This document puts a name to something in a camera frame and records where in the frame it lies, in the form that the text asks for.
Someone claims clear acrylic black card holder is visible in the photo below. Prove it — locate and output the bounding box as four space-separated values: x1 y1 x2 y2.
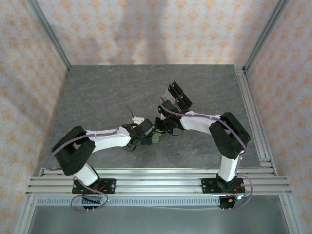
159 81 193 114

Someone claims grey metal panel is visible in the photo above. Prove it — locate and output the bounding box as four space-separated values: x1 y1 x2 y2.
28 206 291 234

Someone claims black left controller board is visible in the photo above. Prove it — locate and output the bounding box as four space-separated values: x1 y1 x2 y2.
81 195 102 211

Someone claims black controller board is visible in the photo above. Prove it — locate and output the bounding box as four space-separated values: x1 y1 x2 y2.
81 195 102 211
217 194 246 211

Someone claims black right controller board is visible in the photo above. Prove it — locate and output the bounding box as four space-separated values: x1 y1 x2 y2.
217 194 246 211

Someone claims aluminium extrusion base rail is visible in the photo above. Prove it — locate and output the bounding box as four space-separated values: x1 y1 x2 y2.
25 167 293 196

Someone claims grey slotted cable duct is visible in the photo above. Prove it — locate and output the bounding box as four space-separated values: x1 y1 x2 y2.
36 196 221 207

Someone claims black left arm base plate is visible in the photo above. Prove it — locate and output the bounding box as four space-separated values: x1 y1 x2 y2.
72 178 117 195

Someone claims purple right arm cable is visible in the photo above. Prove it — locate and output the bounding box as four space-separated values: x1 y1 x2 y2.
158 96 246 176

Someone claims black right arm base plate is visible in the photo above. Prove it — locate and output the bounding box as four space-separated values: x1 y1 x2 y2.
201 177 245 195

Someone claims aluminium extrusion side rail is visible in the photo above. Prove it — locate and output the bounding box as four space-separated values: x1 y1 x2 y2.
235 68 278 176

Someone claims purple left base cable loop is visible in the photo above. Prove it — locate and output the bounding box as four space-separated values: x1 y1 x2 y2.
70 189 110 213

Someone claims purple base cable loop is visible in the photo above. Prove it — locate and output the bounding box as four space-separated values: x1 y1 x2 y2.
223 174 253 212
70 189 110 213

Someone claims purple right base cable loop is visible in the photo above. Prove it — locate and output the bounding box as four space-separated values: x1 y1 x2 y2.
223 174 253 212

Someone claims aluminium frame post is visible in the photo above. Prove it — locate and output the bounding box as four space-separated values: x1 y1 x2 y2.
243 0 291 73
25 0 72 73

